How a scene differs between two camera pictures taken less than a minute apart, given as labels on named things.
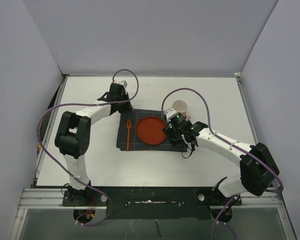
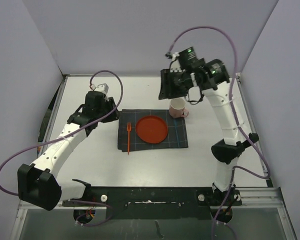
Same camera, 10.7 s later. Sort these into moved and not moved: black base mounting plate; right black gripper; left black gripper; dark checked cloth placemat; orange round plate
Moved: left black gripper; right black gripper
Not moved: dark checked cloth placemat; orange round plate; black base mounting plate
